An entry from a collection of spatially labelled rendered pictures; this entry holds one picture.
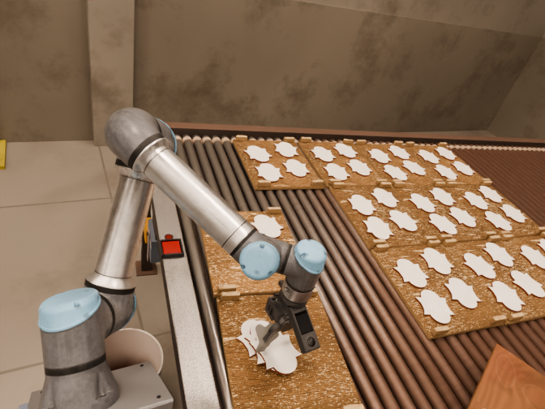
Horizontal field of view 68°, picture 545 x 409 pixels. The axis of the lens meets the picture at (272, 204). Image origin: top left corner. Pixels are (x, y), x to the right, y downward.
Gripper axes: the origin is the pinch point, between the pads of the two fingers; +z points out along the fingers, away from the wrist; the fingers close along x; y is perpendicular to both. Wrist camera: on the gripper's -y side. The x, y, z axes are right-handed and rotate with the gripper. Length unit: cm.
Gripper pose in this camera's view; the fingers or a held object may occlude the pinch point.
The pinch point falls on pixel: (281, 345)
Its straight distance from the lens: 117.8
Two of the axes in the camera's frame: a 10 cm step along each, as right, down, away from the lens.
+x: -8.4, 1.6, -5.2
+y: -5.0, -6.1, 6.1
